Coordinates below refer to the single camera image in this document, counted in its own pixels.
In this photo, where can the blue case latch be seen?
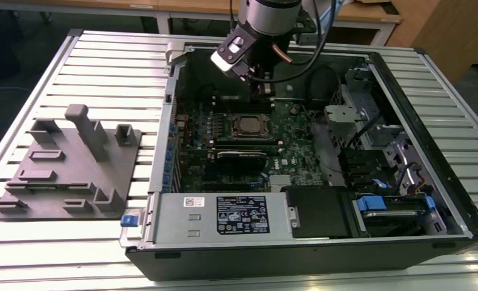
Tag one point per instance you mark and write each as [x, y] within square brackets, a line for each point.
[128, 221]

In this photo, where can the black plastic bracket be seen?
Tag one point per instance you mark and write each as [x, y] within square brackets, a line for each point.
[359, 166]

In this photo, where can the silver metal bracket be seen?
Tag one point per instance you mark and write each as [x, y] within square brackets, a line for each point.
[338, 116]

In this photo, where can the wooden cabinet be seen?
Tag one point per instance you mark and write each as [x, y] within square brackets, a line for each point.
[445, 30]

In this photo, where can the small blue clip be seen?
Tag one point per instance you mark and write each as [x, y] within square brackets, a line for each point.
[429, 203]

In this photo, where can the CPU socket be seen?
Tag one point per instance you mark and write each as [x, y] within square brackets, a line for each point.
[250, 139]

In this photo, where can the silver power supply unit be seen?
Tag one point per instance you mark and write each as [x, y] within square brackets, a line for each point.
[174, 224]

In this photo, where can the black RAM slot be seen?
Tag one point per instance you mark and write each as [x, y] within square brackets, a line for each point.
[246, 147]
[246, 140]
[249, 107]
[242, 104]
[271, 150]
[246, 143]
[238, 101]

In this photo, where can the black PC case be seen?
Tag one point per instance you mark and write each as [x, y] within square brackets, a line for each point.
[263, 263]

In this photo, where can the wooden top desk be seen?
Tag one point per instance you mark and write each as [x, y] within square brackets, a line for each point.
[60, 3]
[367, 13]

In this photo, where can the grey case latch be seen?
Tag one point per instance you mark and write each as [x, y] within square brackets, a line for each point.
[174, 50]

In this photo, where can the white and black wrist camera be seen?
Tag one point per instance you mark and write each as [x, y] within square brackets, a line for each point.
[232, 50]

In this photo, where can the silver disk bay cage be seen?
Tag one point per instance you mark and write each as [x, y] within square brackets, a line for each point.
[383, 133]

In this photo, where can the grey parts rack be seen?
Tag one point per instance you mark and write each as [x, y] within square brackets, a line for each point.
[80, 169]

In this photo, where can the black expansion slot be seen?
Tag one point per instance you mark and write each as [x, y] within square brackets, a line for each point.
[230, 187]

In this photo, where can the black plastic shroud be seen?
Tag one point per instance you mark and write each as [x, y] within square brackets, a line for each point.
[323, 212]

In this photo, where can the silver CPU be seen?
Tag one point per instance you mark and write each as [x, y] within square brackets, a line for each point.
[250, 125]

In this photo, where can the black disk drive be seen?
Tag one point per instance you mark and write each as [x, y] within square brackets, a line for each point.
[387, 222]

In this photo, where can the black graphics card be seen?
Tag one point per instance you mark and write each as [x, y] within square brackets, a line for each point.
[242, 165]

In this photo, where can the green motherboard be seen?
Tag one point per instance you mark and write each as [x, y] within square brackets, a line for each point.
[299, 157]

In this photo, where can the silver finned heatsink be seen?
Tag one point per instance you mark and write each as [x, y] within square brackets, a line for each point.
[281, 179]

